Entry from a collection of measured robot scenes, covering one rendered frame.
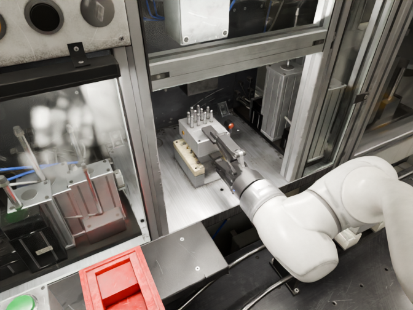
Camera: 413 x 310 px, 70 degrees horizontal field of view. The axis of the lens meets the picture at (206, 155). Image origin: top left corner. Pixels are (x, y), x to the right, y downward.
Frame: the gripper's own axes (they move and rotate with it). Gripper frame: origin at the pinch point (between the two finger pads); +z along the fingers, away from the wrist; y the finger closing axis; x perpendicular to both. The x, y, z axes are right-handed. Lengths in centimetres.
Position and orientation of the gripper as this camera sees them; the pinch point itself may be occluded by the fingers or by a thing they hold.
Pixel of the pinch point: (211, 141)
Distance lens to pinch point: 78.9
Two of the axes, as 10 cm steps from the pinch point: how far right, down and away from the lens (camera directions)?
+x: -8.9, 3.0, -3.5
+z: -4.6, -5.8, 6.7
